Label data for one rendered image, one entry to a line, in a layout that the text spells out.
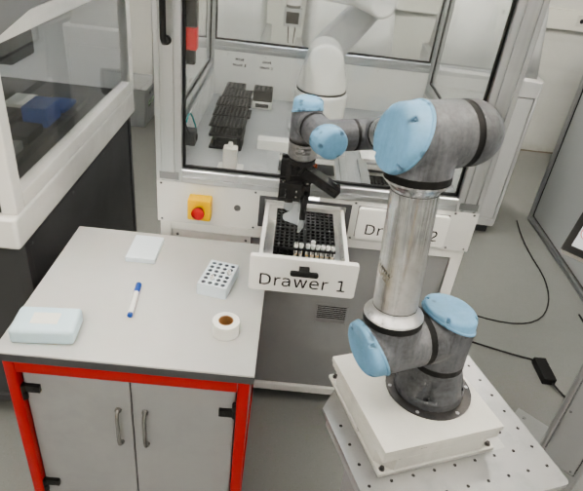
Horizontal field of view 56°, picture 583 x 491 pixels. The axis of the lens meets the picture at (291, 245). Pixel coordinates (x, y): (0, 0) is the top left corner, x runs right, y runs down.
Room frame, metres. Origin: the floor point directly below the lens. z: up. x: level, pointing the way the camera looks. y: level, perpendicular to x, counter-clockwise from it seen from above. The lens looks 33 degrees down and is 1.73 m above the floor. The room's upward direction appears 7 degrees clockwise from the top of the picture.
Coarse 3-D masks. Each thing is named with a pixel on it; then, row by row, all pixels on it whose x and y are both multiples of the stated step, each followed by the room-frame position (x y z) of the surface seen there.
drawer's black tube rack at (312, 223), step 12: (312, 216) 1.48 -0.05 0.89; (324, 216) 1.48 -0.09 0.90; (276, 228) 1.38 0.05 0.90; (288, 228) 1.39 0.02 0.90; (312, 228) 1.41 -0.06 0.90; (324, 228) 1.41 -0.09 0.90; (276, 240) 1.31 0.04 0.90; (288, 240) 1.32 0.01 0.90; (300, 240) 1.33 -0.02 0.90; (312, 240) 1.34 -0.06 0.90; (324, 240) 1.35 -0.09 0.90; (276, 252) 1.30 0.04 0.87; (288, 252) 1.30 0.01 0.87
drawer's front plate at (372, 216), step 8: (360, 208) 1.52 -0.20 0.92; (368, 208) 1.52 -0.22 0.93; (376, 208) 1.53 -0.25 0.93; (360, 216) 1.51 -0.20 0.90; (368, 216) 1.51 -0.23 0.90; (376, 216) 1.51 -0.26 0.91; (384, 216) 1.51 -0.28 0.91; (440, 216) 1.53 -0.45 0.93; (448, 216) 1.53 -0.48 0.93; (360, 224) 1.51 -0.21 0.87; (376, 224) 1.51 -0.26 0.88; (440, 224) 1.52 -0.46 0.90; (448, 224) 1.52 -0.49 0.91; (360, 232) 1.51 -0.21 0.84; (368, 232) 1.51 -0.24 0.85; (376, 232) 1.51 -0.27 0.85; (440, 232) 1.52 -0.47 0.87; (376, 240) 1.51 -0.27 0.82; (440, 240) 1.52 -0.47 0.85
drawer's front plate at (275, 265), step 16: (256, 256) 1.18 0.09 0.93; (272, 256) 1.19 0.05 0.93; (288, 256) 1.20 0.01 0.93; (256, 272) 1.18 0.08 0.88; (272, 272) 1.18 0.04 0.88; (288, 272) 1.18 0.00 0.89; (320, 272) 1.19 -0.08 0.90; (336, 272) 1.19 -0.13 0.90; (352, 272) 1.19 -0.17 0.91; (256, 288) 1.18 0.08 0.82; (272, 288) 1.18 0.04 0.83; (288, 288) 1.18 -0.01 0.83; (304, 288) 1.19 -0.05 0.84; (320, 288) 1.19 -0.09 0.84; (336, 288) 1.19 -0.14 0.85; (352, 288) 1.19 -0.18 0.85
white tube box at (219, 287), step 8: (216, 264) 1.30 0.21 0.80; (224, 264) 1.31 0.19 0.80; (232, 264) 1.31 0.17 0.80; (208, 272) 1.26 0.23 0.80; (216, 272) 1.28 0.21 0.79; (224, 272) 1.27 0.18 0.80; (232, 272) 1.27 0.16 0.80; (200, 280) 1.22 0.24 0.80; (208, 280) 1.22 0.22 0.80; (216, 280) 1.23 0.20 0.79; (224, 280) 1.23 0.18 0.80; (232, 280) 1.25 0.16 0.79; (200, 288) 1.20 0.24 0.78; (208, 288) 1.20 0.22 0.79; (216, 288) 1.19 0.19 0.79; (224, 288) 1.19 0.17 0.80; (216, 296) 1.19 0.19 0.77; (224, 296) 1.19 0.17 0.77
